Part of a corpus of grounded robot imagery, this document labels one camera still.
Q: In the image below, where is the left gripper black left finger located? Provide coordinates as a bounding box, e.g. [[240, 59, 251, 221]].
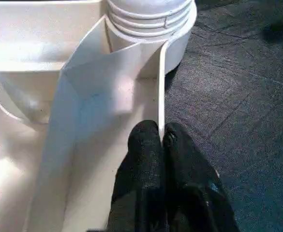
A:
[[107, 120, 167, 232]]

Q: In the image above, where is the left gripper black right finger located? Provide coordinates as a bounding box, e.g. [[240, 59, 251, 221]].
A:
[[162, 122, 239, 232]]

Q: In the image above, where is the white plastic table top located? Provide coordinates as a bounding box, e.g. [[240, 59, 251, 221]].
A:
[[0, 0, 198, 232]]

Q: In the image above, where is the white plastic table leg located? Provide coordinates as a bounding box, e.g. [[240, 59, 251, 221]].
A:
[[105, 0, 194, 38]]

